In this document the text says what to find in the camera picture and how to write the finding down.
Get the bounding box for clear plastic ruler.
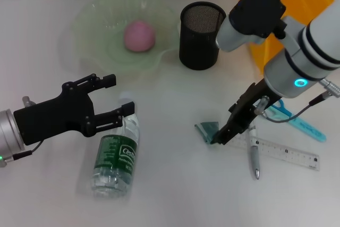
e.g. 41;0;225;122
231;131;320;171

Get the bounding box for pink peach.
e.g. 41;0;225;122
123;20;157;53

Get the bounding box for blue plastic scissors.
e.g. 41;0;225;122
261;98;327;143

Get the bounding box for green plastic wrapper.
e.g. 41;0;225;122
194;121;220;145

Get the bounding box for green glass fruit plate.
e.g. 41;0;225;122
70;0;179;75

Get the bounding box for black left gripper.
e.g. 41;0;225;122
13;72;135;146

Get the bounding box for clear green-label water bottle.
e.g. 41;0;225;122
91;91;141;198

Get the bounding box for arm cable with plug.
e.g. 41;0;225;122
12;96;44;158
254;78;340;124

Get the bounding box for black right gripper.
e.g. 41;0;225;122
211;79;278;146

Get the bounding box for black mesh pen holder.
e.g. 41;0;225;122
178;1;227;71

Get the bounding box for right arm cable with plug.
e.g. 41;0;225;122
254;78;340;124

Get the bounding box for silver ballpoint pen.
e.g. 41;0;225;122
245;120;262;180

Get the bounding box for left arm cable with plug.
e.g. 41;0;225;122
12;96;44;158

